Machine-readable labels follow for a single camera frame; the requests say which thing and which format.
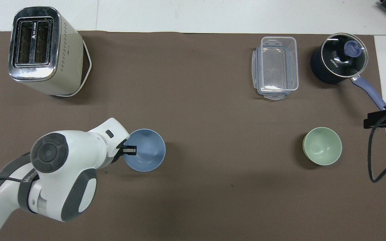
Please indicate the blue bowl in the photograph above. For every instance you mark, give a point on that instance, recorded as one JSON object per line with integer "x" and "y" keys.
{"x": 151, "y": 150}

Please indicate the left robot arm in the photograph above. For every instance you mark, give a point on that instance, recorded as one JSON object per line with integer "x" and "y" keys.
{"x": 59, "y": 174}

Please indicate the green bowl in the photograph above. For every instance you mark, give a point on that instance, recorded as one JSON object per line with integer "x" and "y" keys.
{"x": 323, "y": 146}

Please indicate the cream and chrome toaster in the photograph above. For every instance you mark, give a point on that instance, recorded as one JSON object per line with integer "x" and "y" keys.
{"x": 62, "y": 63}

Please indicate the clear container lid, blue seal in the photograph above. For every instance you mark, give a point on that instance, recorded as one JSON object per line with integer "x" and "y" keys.
{"x": 257, "y": 72}

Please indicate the clear plastic food container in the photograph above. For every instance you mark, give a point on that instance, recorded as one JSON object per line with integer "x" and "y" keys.
{"x": 278, "y": 67}

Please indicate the dark blue saucepan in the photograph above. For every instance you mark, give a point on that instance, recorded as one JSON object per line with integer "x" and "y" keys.
{"x": 322, "y": 72}

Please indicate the glass pot lid, blue knob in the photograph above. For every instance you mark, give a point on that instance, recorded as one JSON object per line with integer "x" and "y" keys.
{"x": 342, "y": 55}

